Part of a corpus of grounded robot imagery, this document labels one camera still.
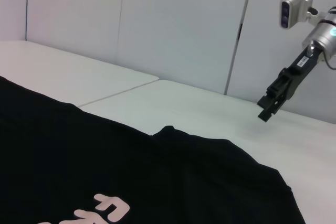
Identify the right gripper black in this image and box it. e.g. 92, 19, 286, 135
257, 46, 326, 123

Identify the black shirt with FREE print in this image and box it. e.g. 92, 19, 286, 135
0, 76, 307, 224

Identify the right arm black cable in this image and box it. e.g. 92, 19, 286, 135
322, 50, 336, 70

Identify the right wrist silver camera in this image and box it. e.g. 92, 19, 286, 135
279, 0, 314, 29

